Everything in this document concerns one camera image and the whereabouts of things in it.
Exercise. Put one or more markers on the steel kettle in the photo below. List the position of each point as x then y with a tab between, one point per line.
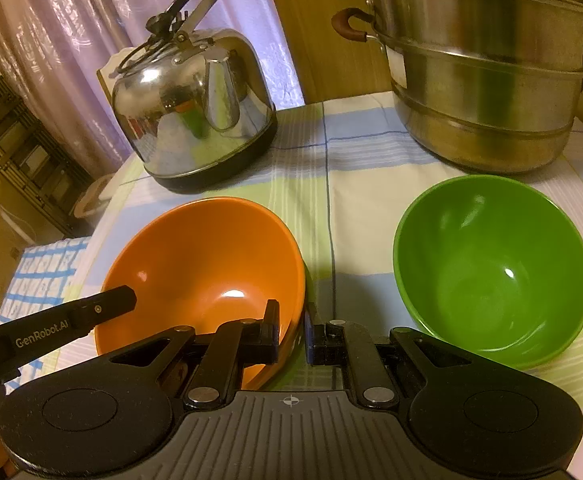
181	110

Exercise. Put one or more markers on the blue white checked cloth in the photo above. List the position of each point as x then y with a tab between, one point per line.
46	280

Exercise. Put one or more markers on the black folding rack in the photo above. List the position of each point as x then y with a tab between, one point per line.
26	150

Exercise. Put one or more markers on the steel steamer pot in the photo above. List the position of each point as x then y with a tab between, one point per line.
481	85

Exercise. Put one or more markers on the white wooden chair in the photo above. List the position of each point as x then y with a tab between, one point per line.
108	77

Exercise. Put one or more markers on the orange bowl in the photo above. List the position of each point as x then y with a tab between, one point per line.
196	260

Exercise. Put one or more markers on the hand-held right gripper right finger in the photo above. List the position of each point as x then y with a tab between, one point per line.
314	342

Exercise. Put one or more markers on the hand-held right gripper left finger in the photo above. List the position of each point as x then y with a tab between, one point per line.
270	332

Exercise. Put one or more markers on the green bowl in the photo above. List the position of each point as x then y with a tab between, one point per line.
491	270

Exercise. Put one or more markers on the wooden door panel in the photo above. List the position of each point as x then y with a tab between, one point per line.
311	35

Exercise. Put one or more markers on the beige slipper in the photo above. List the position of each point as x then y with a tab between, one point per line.
93	197

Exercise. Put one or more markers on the purple curtain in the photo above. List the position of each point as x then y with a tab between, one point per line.
71	20

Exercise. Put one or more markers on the checked tablecloth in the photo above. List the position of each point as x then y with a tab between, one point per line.
351	210

